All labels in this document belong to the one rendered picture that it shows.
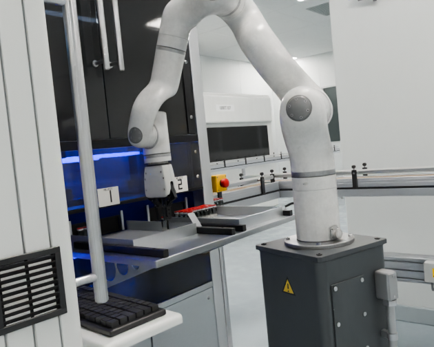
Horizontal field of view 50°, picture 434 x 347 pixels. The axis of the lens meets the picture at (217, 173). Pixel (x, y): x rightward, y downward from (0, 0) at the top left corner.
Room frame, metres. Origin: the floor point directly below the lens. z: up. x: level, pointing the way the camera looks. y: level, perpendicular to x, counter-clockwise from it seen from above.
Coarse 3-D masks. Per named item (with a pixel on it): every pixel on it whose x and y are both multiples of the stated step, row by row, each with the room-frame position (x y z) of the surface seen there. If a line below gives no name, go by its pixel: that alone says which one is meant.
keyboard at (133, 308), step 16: (80, 288) 1.16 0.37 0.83; (80, 304) 1.02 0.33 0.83; (96, 304) 1.01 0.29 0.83; (112, 304) 1.00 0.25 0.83; (128, 304) 0.99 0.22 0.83; (144, 304) 0.98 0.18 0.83; (80, 320) 0.95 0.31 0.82; (96, 320) 0.93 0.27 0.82; (112, 320) 0.90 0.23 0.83; (128, 320) 0.92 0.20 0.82; (144, 320) 0.93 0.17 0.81; (112, 336) 0.88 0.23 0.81
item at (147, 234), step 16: (128, 224) 1.69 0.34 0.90; (144, 224) 1.63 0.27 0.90; (160, 224) 1.58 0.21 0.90; (176, 224) 1.53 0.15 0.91; (192, 224) 1.47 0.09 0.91; (80, 240) 1.44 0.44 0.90; (112, 240) 1.34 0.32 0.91; (128, 240) 1.30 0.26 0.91; (144, 240) 1.31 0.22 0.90; (160, 240) 1.36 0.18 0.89
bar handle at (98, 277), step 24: (48, 0) 0.83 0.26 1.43; (72, 0) 0.85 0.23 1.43; (72, 24) 0.85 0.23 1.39; (72, 48) 0.85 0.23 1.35; (72, 72) 0.85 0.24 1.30; (72, 96) 0.85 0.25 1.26; (96, 192) 0.86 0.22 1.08; (96, 216) 0.85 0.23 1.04; (96, 240) 0.85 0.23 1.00; (96, 264) 0.85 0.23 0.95; (96, 288) 0.85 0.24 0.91
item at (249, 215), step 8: (224, 208) 1.84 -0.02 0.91; (232, 208) 1.81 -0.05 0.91; (240, 208) 1.79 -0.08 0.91; (248, 208) 1.77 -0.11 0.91; (256, 208) 1.74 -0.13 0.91; (264, 208) 1.72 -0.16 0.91; (272, 208) 1.70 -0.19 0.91; (280, 208) 1.66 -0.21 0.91; (216, 216) 1.81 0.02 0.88; (224, 216) 1.79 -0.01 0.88; (232, 216) 1.77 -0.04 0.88; (240, 216) 1.75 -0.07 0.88; (248, 216) 1.51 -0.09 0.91; (256, 216) 1.55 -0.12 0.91; (264, 216) 1.58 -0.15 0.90; (272, 216) 1.62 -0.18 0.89; (280, 216) 1.66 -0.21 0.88; (248, 224) 1.51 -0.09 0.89
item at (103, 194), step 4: (104, 188) 1.54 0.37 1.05; (108, 188) 1.55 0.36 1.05; (112, 188) 1.56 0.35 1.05; (116, 188) 1.58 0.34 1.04; (100, 192) 1.52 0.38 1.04; (104, 192) 1.54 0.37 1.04; (108, 192) 1.55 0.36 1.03; (112, 192) 1.56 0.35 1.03; (116, 192) 1.57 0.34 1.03; (100, 196) 1.52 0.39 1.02; (104, 196) 1.53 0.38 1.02; (108, 196) 1.55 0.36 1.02; (112, 196) 1.56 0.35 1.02; (116, 196) 1.57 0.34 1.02; (100, 200) 1.52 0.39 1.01; (104, 200) 1.53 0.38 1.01; (108, 200) 1.55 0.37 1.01; (112, 200) 1.56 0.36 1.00; (116, 200) 1.57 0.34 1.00; (100, 204) 1.52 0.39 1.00; (104, 204) 1.53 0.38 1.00; (108, 204) 1.54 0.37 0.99; (112, 204) 1.56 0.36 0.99
